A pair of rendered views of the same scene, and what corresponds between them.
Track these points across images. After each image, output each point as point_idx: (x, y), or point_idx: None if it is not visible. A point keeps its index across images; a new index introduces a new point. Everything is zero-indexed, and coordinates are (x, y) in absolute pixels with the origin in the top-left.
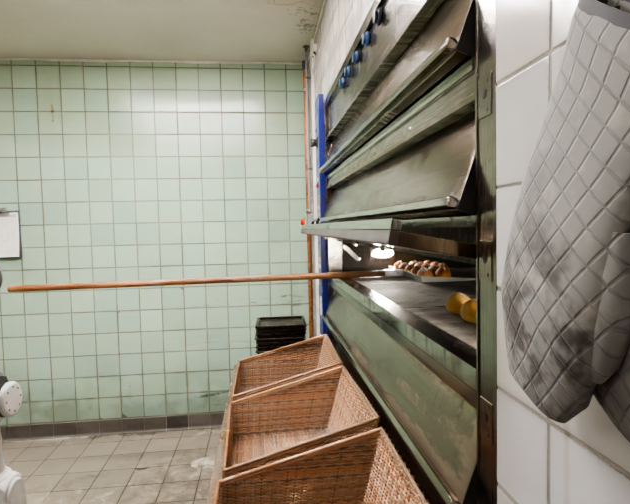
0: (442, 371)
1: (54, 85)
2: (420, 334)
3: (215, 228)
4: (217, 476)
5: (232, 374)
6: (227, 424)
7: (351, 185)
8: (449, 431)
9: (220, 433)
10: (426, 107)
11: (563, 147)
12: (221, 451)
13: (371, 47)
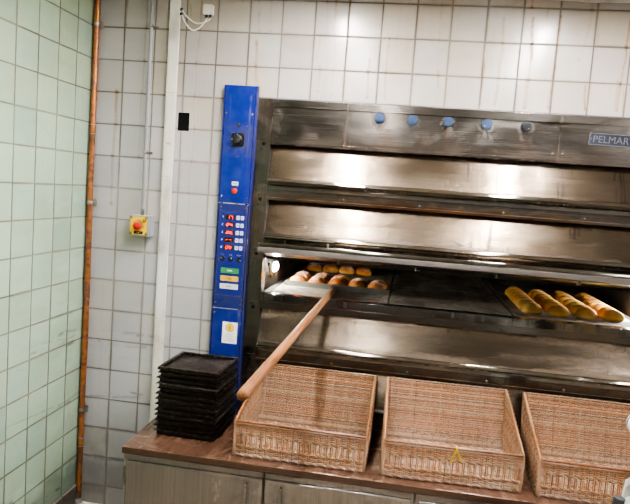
0: (619, 339)
1: None
2: (589, 326)
3: (0, 234)
4: (454, 489)
5: (167, 452)
6: (440, 445)
7: (387, 216)
8: (622, 364)
9: (363, 479)
10: (614, 216)
11: None
12: (406, 482)
13: (492, 133)
